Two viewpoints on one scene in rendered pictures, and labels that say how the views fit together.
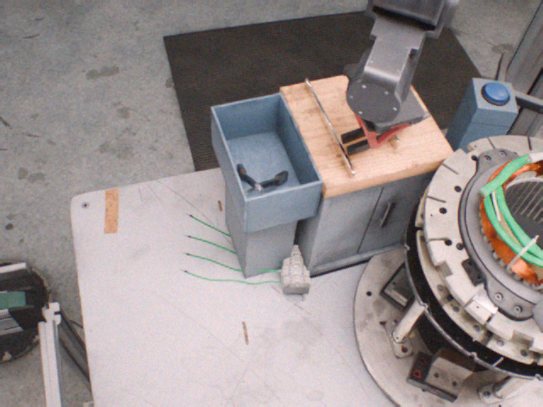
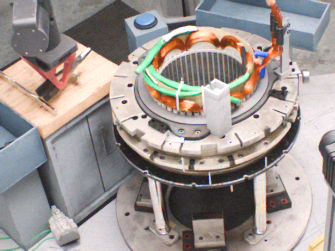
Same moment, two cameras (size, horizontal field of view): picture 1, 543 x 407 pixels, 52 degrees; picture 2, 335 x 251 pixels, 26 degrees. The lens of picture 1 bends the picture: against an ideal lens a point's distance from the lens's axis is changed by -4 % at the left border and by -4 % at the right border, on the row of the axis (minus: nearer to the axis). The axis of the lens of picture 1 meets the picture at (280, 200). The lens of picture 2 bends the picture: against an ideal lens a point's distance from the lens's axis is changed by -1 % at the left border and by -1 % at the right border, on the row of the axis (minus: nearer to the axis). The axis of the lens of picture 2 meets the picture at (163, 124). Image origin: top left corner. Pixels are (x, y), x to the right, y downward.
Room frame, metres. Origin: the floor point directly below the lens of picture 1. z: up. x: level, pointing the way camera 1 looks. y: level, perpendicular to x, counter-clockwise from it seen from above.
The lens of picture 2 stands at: (-0.50, -0.05, 1.89)
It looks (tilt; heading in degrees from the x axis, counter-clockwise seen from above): 43 degrees down; 346
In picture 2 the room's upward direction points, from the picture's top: 8 degrees counter-clockwise
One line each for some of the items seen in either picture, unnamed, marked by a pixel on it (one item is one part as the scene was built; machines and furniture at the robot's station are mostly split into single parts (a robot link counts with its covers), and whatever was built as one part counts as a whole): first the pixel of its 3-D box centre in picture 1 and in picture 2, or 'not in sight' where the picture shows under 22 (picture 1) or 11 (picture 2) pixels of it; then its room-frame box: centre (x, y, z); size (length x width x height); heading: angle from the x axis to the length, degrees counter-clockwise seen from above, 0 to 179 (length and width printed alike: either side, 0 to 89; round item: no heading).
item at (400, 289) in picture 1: (404, 285); (149, 193); (0.43, -0.22, 0.83); 0.05 x 0.04 x 0.02; 147
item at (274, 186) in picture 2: not in sight; (270, 183); (0.36, -0.45, 0.83); 0.05 x 0.04 x 0.02; 173
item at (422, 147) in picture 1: (365, 125); (54, 82); (0.57, -0.11, 1.05); 0.20 x 0.19 x 0.02; 115
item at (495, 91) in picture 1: (496, 91); (145, 20); (0.70, -0.33, 1.04); 0.04 x 0.04 x 0.01
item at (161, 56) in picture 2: (527, 171); (170, 51); (0.47, -0.31, 1.12); 0.06 x 0.02 x 0.04; 119
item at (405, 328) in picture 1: (416, 313); (157, 196); (0.35, -0.22, 0.91); 0.02 x 0.02 x 0.21
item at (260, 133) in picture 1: (260, 199); (5, 177); (0.50, 0.03, 0.92); 0.17 x 0.11 x 0.28; 25
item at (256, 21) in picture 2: not in sight; (264, 62); (0.60, -0.54, 0.92); 0.25 x 0.11 x 0.28; 44
